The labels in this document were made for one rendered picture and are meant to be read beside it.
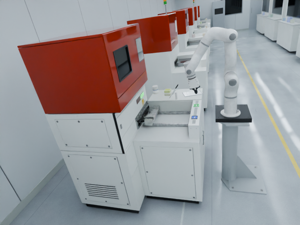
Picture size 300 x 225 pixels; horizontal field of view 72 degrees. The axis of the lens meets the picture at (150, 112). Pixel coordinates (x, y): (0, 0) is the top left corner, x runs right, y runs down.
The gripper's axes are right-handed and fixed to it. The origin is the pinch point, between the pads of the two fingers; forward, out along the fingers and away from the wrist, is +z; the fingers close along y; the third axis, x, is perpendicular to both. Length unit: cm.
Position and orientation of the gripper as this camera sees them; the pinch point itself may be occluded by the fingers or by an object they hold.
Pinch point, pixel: (196, 91)
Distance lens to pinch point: 212.8
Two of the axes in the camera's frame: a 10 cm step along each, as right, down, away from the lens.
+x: 2.6, -4.6, 8.5
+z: 3.4, 8.7, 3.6
